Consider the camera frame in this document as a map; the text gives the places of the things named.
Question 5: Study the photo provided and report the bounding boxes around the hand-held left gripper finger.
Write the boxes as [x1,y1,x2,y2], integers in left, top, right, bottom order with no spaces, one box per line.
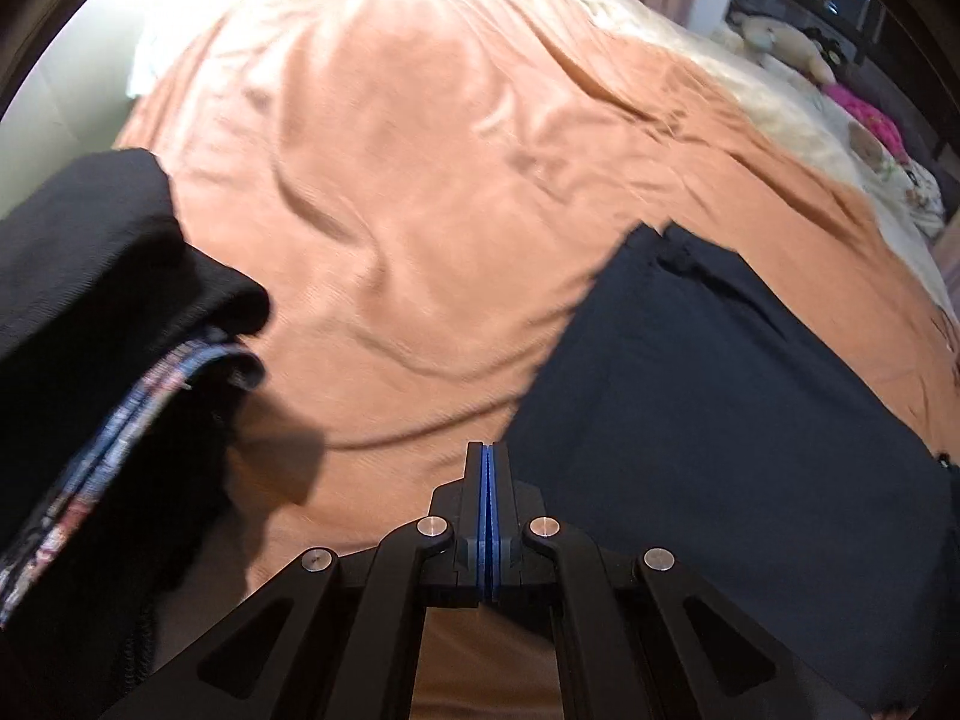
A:
[489,442,882,720]
[97,441,490,720]

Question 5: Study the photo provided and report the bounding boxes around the black pants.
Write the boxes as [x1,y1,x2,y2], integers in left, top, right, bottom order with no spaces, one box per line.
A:
[504,219,960,717]

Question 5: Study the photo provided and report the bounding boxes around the orange blanket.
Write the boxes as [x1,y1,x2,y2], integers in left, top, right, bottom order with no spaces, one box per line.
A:
[112,0,960,720]

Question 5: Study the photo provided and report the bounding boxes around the pile of folded black clothes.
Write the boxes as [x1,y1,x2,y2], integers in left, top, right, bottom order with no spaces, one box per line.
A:
[0,148,271,720]

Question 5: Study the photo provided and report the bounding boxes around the cream printed quilt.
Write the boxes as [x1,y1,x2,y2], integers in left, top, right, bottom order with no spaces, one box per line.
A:
[555,0,947,241]

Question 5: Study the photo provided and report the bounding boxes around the pink plush toy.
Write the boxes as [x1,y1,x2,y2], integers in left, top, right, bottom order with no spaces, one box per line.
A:
[821,82,908,158]

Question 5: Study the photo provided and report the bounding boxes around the beige plush toy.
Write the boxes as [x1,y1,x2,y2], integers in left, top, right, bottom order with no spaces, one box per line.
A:
[739,13,837,85]

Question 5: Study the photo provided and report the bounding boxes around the black plush toy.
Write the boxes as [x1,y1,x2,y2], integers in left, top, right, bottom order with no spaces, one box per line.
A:
[799,26,850,66]

